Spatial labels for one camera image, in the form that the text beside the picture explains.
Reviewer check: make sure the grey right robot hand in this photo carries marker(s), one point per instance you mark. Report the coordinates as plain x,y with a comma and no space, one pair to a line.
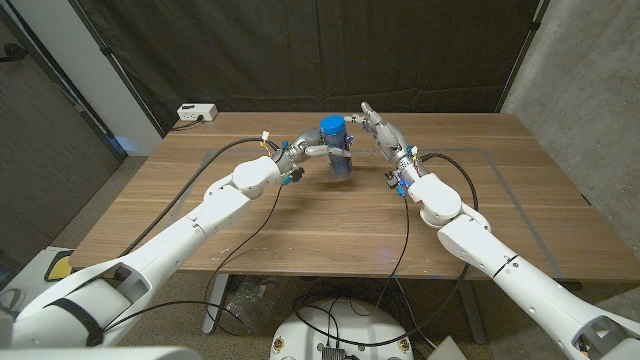
390,140

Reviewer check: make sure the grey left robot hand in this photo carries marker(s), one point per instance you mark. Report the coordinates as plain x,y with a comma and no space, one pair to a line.
305,140

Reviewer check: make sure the blue bottle cap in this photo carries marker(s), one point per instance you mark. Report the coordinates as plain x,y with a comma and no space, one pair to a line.
332,125

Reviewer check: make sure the clear bottle with black label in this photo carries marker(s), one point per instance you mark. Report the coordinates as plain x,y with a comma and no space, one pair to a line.
341,167

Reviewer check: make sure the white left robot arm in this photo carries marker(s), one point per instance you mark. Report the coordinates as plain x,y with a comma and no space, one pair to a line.
165,247

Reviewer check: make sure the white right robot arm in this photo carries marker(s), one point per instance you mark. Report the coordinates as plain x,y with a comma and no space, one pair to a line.
480,250

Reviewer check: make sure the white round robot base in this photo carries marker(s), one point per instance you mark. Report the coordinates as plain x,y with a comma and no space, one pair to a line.
305,345

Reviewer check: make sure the white power strip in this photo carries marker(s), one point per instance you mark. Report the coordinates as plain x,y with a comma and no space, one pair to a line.
197,112

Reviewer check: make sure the clear plastic bag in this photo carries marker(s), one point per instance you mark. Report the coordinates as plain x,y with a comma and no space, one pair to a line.
255,300

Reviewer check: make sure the black backdrop stand pole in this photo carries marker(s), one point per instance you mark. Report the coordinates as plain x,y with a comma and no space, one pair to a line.
105,50
535,24

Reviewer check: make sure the grey table leg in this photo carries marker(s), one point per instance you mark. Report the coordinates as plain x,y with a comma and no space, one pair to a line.
216,305
475,320

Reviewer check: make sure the grey tape outline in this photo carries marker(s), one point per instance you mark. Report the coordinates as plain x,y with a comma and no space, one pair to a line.
543,250

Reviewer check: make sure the white flat panel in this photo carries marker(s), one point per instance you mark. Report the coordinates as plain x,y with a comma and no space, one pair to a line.
447,351

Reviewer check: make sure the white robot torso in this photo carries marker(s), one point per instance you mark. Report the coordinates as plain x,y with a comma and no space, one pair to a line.
100,354

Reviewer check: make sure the white mat with yellow print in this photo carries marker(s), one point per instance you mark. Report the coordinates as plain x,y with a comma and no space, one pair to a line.
30,275

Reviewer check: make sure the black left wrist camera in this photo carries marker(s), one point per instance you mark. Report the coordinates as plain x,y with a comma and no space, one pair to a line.
296,175

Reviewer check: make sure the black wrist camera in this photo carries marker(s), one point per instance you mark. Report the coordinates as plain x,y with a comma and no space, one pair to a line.
296,175
392,179

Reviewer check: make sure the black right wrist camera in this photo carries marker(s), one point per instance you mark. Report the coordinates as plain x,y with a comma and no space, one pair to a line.
392,179

